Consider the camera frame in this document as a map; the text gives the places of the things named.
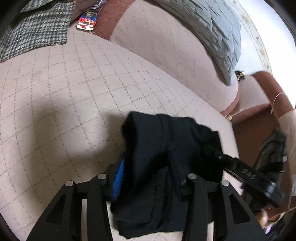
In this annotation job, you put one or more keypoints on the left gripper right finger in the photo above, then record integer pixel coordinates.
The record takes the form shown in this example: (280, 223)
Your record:
(220, 204)

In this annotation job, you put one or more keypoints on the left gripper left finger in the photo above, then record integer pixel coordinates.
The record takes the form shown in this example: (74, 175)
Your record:
(62, 218)

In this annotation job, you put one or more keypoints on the black pants with white print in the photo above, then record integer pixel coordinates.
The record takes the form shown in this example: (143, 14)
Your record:
(160, 151)

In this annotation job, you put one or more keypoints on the brown sofa armrest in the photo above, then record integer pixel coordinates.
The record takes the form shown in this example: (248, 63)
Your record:
(251, 133)

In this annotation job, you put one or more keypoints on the red brown small cushion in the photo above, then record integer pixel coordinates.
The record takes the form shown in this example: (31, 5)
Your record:
(252, 100)

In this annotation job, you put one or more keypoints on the pink quilted sofa seat cover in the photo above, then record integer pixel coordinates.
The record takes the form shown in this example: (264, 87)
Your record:
(62, 108)

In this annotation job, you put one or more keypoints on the grey quilted pillow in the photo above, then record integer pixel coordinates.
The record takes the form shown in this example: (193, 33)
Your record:
(218, 28)

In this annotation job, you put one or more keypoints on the pink and red bolster cushion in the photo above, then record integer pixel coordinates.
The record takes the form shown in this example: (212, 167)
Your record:
(155, 35)

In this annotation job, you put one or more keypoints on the colourful snack packet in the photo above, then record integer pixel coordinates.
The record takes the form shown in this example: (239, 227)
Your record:
(87, 21)

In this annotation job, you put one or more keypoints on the houndstooth checked jacket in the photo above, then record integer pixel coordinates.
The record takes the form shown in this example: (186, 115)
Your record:
(38, 24)

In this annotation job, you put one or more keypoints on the small dark keychain object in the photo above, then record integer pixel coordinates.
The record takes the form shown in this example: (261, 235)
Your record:
(240, 75)

